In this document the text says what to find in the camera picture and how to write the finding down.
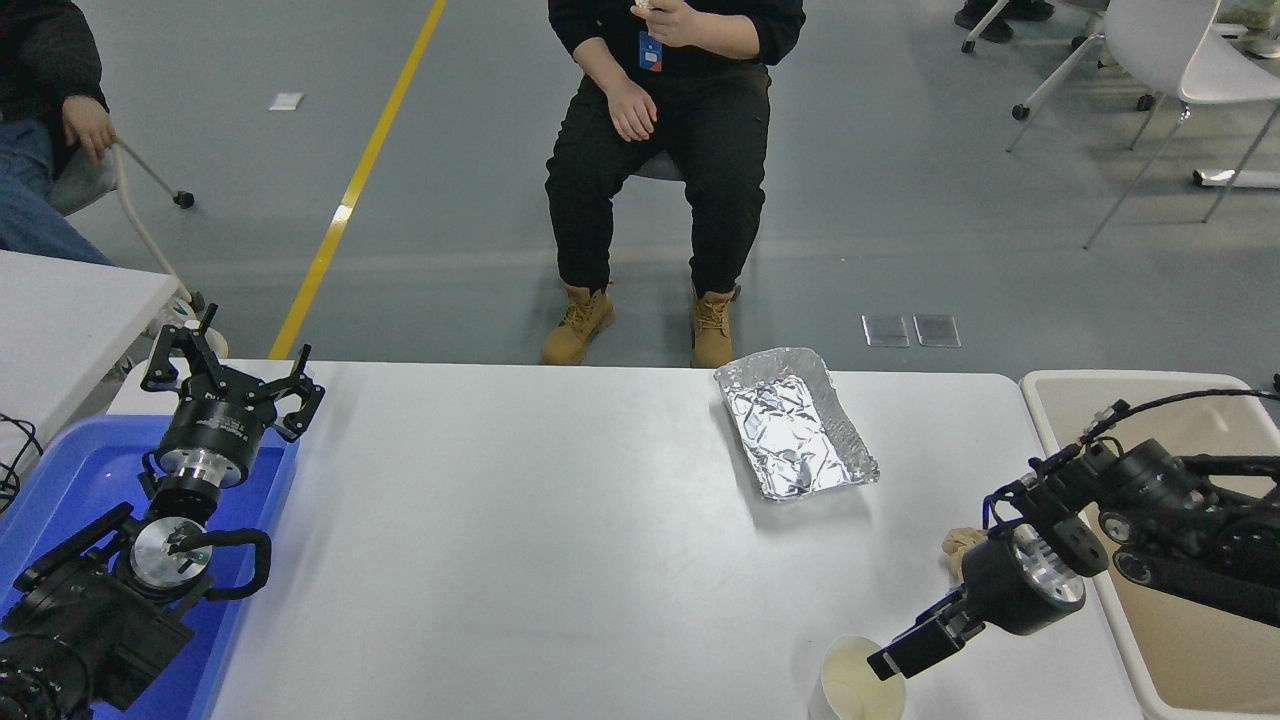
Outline white chair with casters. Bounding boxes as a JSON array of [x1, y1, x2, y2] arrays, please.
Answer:
[[45, 140, 229, 361], [960, 0, 1156, 123]]

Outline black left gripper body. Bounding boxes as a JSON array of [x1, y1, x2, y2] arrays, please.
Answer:
[[157, 385, 269, 463]]

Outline white chair thin metal legs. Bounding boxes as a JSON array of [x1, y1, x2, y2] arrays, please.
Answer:
[[1005, 0, 1280, 249]]

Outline person's hand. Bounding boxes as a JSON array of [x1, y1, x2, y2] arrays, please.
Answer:
[[62, 95, 119, 166]]

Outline white paper cup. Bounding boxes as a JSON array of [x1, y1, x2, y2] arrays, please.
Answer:
[[808, 635, 907, 720]]

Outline black cable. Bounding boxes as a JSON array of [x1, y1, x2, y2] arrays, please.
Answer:
[[0, 413, 43, 514]]

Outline large pale plastic bin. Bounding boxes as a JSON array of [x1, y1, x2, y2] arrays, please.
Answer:
[[1018, 370, 1280, 720]]

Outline white side table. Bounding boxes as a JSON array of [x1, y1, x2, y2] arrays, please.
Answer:
[[0, 250, 179, 471]]

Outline crinkled foil tray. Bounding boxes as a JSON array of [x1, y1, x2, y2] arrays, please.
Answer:
[[712, 347, 881, 502]]

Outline white flat floor base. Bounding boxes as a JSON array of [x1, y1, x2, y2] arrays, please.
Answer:
[[1190, 168, 1280, 191]]

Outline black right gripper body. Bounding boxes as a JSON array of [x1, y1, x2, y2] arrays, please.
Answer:
[[960, 528, 1053, 638]]

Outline tan paper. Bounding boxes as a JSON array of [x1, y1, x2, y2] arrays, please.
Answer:
[[942, 528, 987, 583]]

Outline blue plastic tray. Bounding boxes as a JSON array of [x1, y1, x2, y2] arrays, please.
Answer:
[[0, 415, 301, 720]]

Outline person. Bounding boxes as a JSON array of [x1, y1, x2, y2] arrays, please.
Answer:
[[0, 0, 119, 269], [540, 0, 807, 369], [953, 0, 1056, 44]]

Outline person's left hand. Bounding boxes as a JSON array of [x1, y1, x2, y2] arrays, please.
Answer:
[[632, 0, 736, 51]]

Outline person's right hand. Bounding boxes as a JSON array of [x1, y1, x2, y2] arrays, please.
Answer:
[[605, 78, 659, 143]]

